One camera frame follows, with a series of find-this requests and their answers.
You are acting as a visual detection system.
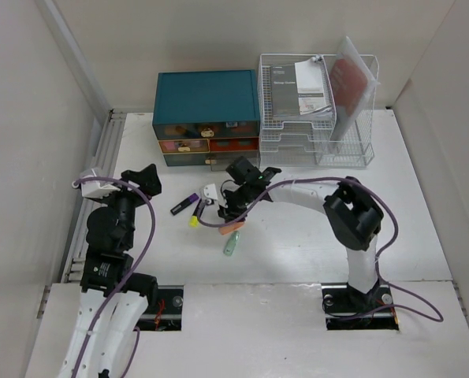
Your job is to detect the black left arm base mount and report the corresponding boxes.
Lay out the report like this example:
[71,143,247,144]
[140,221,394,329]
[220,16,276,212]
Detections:
[133,273,184,332]

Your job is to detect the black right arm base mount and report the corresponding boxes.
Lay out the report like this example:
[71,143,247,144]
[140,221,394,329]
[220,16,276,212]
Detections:
[322,283,399,331]

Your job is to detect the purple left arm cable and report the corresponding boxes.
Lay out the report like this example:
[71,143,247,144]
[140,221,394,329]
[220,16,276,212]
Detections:
[70,176,157,378]

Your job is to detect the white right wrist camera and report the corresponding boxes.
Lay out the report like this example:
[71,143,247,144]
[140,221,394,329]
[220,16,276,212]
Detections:
[200,183,218,202]

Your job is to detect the teal drawer organizer box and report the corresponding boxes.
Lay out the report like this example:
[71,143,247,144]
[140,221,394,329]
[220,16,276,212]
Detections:
[152,69,261,171]

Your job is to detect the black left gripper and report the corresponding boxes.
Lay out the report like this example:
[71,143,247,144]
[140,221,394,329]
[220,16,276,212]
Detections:
[96,163,161,249]

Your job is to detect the pink yellow highlighter marker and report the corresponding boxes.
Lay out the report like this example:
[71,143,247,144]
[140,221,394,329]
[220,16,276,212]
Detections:
[188,199,203,228]

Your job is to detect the grey Canon setup guide booklet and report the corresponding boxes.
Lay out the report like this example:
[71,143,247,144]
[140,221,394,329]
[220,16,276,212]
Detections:
[269,58,333,119]

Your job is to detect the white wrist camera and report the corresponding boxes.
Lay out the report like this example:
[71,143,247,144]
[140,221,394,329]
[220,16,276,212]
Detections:
[79,167,120,200]
[200,183,218,202]

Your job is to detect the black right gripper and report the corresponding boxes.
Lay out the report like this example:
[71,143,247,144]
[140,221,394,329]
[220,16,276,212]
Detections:
[216,183,255,225]

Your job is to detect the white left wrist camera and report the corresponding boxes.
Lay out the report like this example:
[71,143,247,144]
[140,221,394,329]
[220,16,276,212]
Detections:
[79,167,120,200]

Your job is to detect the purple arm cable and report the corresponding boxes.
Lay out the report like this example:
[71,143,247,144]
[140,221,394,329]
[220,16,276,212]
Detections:
[196,176,444,324]
[70,176,157,378]

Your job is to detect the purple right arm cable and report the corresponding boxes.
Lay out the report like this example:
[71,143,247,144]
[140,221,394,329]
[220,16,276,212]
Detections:
[196,176,444,324]

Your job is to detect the white wire mesh file rack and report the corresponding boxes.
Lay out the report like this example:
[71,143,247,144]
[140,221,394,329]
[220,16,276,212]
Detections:
[258,54,376,169]

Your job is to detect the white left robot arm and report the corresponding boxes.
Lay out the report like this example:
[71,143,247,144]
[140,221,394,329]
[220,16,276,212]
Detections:
[58,164,162,377]

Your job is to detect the black purple highlighter marker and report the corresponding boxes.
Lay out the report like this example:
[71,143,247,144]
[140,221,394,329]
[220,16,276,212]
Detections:
[170,193,199,216]

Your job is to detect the orange translucent capsule tube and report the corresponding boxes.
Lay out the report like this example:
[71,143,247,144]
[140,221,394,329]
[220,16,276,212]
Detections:
[218,221,244,235]

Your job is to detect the green translucent capsule tube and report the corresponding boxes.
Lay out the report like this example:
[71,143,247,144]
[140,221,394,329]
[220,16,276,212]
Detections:
[223,231,240,257]

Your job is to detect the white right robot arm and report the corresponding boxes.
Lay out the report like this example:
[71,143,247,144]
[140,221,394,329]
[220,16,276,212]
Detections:
[218,157,384,310]

